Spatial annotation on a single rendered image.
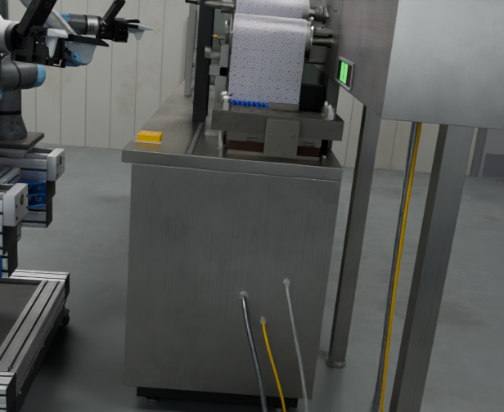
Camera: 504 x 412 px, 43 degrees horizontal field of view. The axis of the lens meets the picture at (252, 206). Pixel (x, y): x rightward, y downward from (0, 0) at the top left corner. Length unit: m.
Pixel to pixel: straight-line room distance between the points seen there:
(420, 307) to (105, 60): 4.76
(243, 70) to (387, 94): 0.89
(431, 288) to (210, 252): 0.75
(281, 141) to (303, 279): 0.44
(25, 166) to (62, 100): 3.70
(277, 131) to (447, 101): 0.71
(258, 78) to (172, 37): 3.78
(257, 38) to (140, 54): 3.84
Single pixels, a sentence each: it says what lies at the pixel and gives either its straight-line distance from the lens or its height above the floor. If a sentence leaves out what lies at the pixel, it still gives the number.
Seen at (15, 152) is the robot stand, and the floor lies 0.78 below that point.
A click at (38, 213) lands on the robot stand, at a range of 2.44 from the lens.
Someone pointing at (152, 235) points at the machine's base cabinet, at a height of 0.64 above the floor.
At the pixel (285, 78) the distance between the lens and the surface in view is 2.14.
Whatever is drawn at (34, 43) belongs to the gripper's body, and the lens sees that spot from 1.53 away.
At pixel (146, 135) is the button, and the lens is 2.05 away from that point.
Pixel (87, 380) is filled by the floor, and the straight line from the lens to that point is 2.47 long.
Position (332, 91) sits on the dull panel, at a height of 1.09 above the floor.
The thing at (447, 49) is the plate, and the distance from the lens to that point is 1.35.
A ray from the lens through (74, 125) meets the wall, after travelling 6.09.
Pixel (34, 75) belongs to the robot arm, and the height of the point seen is 1.12.
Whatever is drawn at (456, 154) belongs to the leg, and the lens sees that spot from 1.46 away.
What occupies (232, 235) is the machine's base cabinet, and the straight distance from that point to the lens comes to 1.98.
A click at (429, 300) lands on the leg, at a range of 1.56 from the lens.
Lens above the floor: 1.32
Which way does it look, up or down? 17 degrees down
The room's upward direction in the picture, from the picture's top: 5 degrees clockwise
